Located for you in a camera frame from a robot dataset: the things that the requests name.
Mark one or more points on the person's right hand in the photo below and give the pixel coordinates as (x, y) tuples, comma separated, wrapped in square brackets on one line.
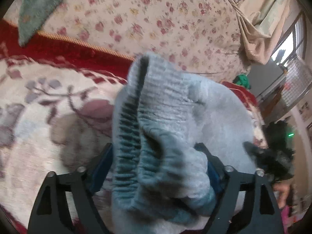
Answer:
[(285, 193)]

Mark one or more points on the green fabric item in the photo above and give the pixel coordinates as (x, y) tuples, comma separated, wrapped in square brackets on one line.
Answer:
[(242, 80)]

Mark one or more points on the green fuzzy buttoned jacket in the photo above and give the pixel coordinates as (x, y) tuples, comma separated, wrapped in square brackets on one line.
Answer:
[(32, 16)]

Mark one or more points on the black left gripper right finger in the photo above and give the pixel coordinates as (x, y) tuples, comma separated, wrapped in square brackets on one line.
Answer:
[(245, 203)]

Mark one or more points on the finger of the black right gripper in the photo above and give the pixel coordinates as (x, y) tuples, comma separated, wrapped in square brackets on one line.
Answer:
[(263, 157)]

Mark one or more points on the red floral plush blanket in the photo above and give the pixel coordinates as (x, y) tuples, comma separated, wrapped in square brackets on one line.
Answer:
[(57, 99)]

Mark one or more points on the window with metal grille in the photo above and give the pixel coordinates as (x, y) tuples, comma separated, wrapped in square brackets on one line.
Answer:
[(289, 55)]

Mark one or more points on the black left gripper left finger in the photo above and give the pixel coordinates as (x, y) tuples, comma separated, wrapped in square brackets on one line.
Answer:
[(50, 212)]

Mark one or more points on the beige curtain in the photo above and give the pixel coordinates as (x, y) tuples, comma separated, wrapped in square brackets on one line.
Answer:
[(261, 24)]

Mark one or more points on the light grey fleece pants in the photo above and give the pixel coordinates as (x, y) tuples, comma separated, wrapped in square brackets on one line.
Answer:
[(161, 182)]

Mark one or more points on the floral quilted bedspread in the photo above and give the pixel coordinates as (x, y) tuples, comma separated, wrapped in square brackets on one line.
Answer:
[(200, 36)]

